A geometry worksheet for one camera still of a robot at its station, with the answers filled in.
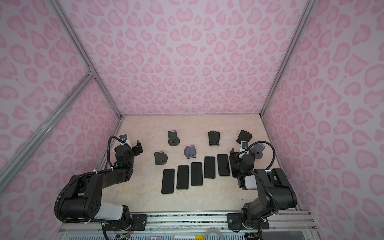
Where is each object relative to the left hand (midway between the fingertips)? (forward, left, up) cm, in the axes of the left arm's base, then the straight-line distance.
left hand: (131, 140), depth 90 cm
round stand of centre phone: (-2, -35, -12) cm, 37 cm away
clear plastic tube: (-44, -47, -13) cm, 66 cm away
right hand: (-4, -67, -5) cm, 67 cm away
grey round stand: (-5, -76, -6) cm, 77 cm away
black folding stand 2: (+7, -71, -8) cm, 72 cm away
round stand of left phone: (-6, -16, -12) cm, 21 cm away
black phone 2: (-18, -31, -13) cm, 38 cm away
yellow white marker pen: (-47, -35, -11) cm, 60 cm away
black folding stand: (+9, -52, -13) cm, 54 cm away
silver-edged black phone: (-17, -39, -12) cm, 44 cm away
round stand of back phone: (+6, -23, -10) cm, 26 cm away
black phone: (-21, -23, -12) cm, 33 cm away
